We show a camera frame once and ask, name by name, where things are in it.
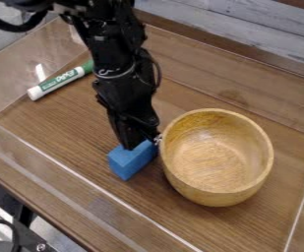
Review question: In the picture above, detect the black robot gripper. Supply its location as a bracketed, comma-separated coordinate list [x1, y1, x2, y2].
[92, 72, 162, 151]

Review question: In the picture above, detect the blue foam block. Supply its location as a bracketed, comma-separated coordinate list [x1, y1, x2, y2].
[107, 141, 158, 181]

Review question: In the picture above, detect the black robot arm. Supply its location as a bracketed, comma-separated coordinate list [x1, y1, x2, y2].
[0, 0, 160, 150]

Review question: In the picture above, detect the light wooden bowl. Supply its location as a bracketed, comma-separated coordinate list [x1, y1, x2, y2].
[159, 108, 274, 207]

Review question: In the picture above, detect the green white dry-erase marker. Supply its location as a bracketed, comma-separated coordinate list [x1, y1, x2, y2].
[27, 60, 94, 100]

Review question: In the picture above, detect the black metal stand base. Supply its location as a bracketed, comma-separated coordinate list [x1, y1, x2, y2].
[12, 222, 57, 252]

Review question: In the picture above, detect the clear acrylic front wall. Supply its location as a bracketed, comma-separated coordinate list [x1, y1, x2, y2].
[0, 125, 202, 252]

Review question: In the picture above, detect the black cable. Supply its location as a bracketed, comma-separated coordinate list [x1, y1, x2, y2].
[0, 218, 20, 252]

